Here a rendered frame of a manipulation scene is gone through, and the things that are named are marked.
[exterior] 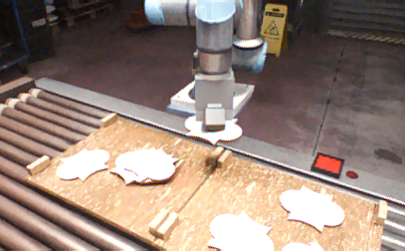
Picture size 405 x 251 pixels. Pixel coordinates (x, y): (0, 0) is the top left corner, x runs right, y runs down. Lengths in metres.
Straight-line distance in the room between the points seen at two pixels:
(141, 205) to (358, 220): 0.49
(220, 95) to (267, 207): 0.28
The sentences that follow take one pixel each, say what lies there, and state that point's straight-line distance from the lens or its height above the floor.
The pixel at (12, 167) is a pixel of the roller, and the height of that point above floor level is 0.92.
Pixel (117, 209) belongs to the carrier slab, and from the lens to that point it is 0.82.
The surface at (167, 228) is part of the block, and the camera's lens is 0.73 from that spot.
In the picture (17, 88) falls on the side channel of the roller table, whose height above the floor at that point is 0.94.
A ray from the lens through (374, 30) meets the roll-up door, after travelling 5.46.
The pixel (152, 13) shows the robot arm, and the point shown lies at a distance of 0.81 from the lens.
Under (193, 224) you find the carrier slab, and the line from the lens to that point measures 0.76.
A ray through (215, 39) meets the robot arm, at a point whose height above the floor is 1.31.
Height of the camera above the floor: 1.51
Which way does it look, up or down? 32 degrees down
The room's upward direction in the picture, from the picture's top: straight up
